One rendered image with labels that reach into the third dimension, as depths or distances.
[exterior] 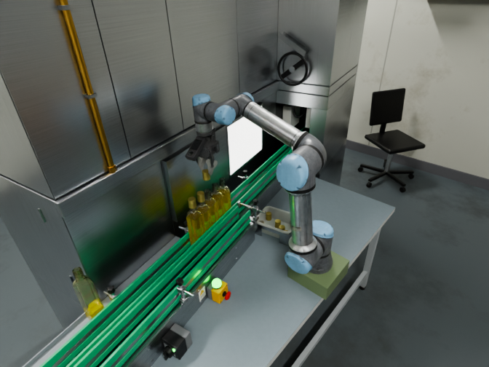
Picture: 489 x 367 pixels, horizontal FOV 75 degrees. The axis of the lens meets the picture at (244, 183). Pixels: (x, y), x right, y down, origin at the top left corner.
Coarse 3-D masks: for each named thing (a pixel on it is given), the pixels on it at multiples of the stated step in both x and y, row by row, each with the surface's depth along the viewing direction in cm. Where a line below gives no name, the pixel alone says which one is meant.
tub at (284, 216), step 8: (264, 208) 188; (272, 208) 189; (264, 216) 189; (272, 216) 191; (280, 216) 188; (288, 216) 185; (264, 224) 176; (272, 224) 186; (288, 224) 186; (288, 232) 170
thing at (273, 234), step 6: (252, 216) 189; (258, 228) 179; (264, 228) 177; (258, 234) 182; (264, 234) 180; (270, 234) 177; (276, 234) 175; (282, 234) 172; (288, 234) 170; (276, 240) 177; (282, 240) 174; (288, 240) 172
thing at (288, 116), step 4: (284, 108) 240; (288, 108) 238; (292, 108) 238; (296, 108) 246; (308, 108) 228; (284, 112) 241; (288, 112) 239; (292, 112) 240; (296, 112) 247; (308, 112) 229; (284, 116) 243; (288, 116) 241; (292, 116) 242; (308, 116) 230; (284, 120) 244; (288, 120) 243; (292, 120) 244; (296, 120) 252; (308, 120) 232; (292, 124) 246; (296, 124) 254; (308, 124) 233
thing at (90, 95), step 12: (60, 0) 88; (72, 24) 91; (72, 36) 93; (84, 72) 98; (84, 84) 100; (84, 96) 102; (96, 96) 103; (96, 108) 105; (96, 120) 106; (108, 156) 114; (108, 168) 116
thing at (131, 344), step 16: (240, 224) 161; (224, 240) 150; (208, 256) 141; (192, 272) 132; (176, 288) 125; (160, 304) 119; (144, 320) 114; (160, 320) 121; (128, 336) 109; (144, 336) 115; (128, 352) 110
